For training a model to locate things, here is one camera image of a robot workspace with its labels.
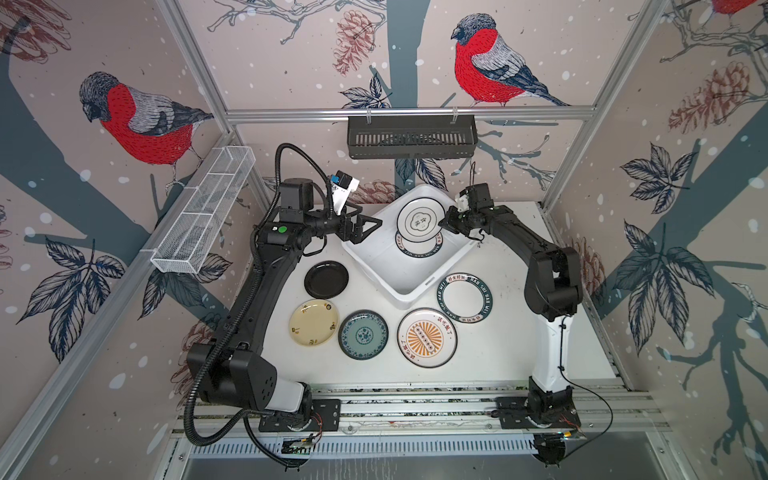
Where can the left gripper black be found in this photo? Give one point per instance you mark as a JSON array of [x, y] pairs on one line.
[[346, 234]]

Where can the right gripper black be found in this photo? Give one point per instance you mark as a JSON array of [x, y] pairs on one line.
[[451, 221]]

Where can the white plate black outline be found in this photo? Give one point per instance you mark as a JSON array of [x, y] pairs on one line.
[[419, 220]]

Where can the green rim plate small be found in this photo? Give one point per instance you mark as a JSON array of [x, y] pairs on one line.
[[419, 250]]

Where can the green rim plate large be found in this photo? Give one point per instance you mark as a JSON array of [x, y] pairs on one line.
[[464, 298]]

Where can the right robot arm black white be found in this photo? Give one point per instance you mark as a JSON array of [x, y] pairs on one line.
[[552, 290]]

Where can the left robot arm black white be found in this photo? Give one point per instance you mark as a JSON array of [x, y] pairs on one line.
[[229, 369]]

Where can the yellow plate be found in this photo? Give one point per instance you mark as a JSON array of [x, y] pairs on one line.
[[313, 322]]

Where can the teal patterned plate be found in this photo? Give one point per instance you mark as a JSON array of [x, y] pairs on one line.
[[363, 335]]

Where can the orange sunburst plate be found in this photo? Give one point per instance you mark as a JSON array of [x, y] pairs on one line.
[[427, 338]]

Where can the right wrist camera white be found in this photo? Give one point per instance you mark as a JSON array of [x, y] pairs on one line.
[[462, 203]]

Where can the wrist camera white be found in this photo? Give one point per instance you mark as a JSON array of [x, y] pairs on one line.
[[462, 203], [342, 186]]

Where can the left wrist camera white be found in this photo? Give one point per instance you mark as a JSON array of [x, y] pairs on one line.
[[342, 186]]

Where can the black hanging wall basket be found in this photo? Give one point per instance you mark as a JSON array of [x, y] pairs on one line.
[[412, 137]]

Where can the white wire mesh basket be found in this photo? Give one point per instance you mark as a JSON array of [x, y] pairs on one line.
[[194, 231]]

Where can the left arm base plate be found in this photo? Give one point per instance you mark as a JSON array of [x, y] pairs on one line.
[[318, 415]]

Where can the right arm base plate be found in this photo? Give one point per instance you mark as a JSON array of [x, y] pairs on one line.
[[522, 413]]

